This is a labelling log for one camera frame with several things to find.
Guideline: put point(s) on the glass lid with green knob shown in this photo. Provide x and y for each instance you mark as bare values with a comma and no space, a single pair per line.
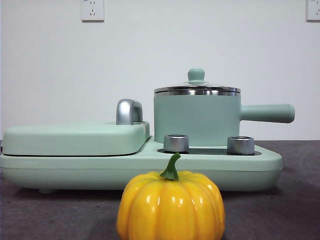
196,75

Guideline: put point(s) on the yellow toy pumpkin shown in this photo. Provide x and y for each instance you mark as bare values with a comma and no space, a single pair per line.
170,207

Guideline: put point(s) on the silver control knob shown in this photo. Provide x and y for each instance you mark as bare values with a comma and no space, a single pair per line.
175,143
240,145

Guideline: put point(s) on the mint green hinged cooker cover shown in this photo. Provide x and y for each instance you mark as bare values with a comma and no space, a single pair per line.
62,140

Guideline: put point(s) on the mint green cooker base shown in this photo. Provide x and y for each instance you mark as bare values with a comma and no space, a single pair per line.
75,172

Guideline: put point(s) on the white wall socket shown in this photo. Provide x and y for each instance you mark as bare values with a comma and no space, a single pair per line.
92,10
313,10

